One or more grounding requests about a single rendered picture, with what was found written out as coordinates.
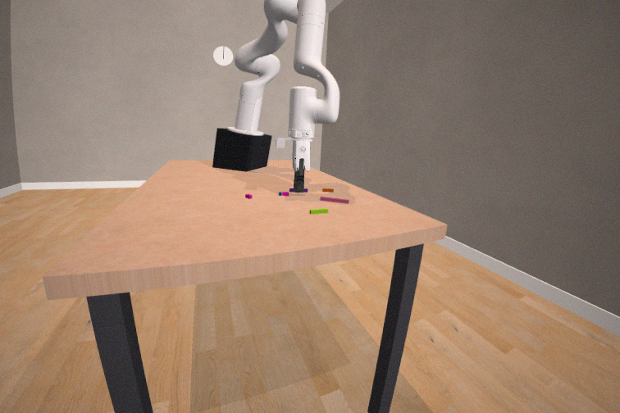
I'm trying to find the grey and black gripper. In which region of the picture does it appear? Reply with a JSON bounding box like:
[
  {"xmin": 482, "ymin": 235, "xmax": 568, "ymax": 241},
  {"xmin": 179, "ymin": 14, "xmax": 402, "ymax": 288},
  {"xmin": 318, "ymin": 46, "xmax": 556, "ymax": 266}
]
[{"xmin": 292, "ymin": 139, "xmax": 312, "ymax": 193}]

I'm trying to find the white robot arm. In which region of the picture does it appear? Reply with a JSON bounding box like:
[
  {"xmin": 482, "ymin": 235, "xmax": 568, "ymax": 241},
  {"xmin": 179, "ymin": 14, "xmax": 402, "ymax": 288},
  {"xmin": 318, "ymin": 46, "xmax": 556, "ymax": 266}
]
[{"xmin": 228, "ymin": 0, "xmax": 340, "ymax": 148}]

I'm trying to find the pink rod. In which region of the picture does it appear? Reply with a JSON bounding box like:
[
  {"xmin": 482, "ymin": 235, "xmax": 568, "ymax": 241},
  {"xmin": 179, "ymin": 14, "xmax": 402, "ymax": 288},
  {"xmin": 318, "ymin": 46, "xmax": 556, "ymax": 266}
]
[{"xmin": 320, "ymin": 197, "xmax": 349, "ymax": 204}]

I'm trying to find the lime green rod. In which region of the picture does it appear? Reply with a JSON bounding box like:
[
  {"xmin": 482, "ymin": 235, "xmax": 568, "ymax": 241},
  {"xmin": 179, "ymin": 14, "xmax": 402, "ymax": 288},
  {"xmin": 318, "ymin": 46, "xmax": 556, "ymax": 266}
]
[{"xmin": 309, "ymin": 208, "xmax": 328, "ymax": 215}]

